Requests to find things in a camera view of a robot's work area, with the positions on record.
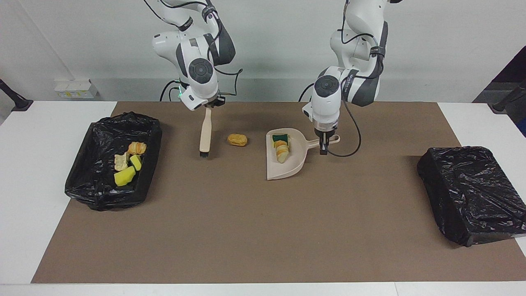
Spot beige hand brush black bristles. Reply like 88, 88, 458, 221
199, 106, 213, 159

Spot beige plastic dustpan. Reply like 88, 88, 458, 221
266, 128, 341, 181

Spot pale beige ridged foam piece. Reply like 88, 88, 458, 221
113, 152, 129, 172

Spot large yellow sponge piece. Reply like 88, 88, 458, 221
113, 165, 137, 187

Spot black bag lined bin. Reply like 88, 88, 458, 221
417, 146, 526, 247
64, 111, 163, 212

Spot brown table mat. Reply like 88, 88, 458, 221
31, 102, 526, 284

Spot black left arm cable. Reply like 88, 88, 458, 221
325, 0, 389, 158

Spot black left base cable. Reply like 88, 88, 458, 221
298, 82, 318, 102

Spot black base cable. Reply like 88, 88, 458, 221
159, 79, 182, 102
298, 82, 318, 102

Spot black right base cable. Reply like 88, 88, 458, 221
159, 79, 182, 102

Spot white wall socket box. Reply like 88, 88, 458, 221
55, 79, 99, 99

